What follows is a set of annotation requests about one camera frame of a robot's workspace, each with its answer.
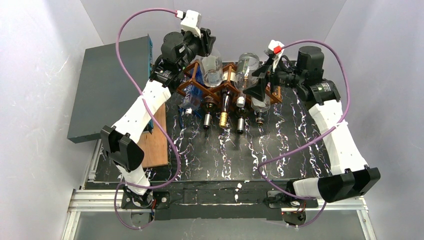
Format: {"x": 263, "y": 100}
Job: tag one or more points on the blue square glass bottle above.
{"x": 192, "y": 100}

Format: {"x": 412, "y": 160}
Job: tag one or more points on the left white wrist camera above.
{"x": 190, "y": 21}

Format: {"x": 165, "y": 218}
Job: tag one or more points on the clear bottle black cap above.
{"x": 212, "y": 69}

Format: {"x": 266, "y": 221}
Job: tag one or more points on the dark bottle gold cap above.
{"x": 226, "y": 98}

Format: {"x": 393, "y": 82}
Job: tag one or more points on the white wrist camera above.
{"x": 275, "y": 51}
{"x": 190, "y": 21}

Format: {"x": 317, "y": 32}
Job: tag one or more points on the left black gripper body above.
{"x": 205, "y": 40}

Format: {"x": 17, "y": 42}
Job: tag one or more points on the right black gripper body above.
{"x": 269, "y": 76}

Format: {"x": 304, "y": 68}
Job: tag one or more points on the dark bottle grey cap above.
{"x": 241, "y": 116}

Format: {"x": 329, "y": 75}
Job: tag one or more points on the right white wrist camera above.
{"x": 275, "y": 51}

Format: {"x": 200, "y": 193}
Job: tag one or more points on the clear square bottle dark cap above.
{"x": 260, "y": 108}

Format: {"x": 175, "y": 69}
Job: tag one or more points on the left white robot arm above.
{"x": 120, "y": 141}

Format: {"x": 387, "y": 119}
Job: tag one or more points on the clear bottle white neck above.
{"x": 246, "y": 65}

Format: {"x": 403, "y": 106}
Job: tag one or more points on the dark bottle silver cap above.
{"x": 209, "y": 105}

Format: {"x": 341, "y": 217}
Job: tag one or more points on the dark grey box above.
{"x": 104, "y": 92}

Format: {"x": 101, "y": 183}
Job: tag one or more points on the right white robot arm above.
{"x": 351, "y": 175}

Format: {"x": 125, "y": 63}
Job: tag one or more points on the brown wooden wine rack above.
{"x": 214, "y": 92}

